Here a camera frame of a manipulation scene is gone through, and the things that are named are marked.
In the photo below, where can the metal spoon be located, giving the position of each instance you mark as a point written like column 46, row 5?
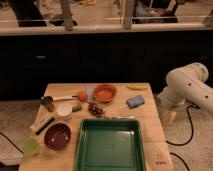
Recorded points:
column 119, row 117

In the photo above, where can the brown grape cluster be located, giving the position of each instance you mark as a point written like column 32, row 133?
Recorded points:
column 96, row 110

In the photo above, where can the green rectangular tray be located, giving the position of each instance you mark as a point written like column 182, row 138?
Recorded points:
column 110, row 145

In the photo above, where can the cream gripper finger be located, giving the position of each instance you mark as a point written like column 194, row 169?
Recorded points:
column 169, row 116

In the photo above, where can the blue sponge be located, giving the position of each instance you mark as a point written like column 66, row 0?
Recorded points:
column 135, row 101

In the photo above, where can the green plastic cup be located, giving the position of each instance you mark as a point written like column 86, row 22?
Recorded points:
column 31, row 147

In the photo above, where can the orange ball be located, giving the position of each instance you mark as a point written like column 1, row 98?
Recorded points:
column 82, row 96

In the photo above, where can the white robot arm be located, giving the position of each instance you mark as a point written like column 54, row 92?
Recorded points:
column 185, row 83

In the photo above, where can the maroon bowl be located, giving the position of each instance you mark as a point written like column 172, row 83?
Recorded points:
column 57, row 136

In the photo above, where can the white handled spatula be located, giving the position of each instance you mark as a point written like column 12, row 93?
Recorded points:
column 64, row 98

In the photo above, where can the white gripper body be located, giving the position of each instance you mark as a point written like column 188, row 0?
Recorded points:
column 169, row 99

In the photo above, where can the wooden table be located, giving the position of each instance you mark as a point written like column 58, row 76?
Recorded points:
column 157, row 155

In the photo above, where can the yellow banana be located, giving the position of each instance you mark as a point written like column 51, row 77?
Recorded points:
column 136, row 87

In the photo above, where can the green lime piece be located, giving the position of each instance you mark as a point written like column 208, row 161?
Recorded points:
column 76, row 107

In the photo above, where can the orange bowl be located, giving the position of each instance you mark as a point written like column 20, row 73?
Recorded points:
column 104, row 92

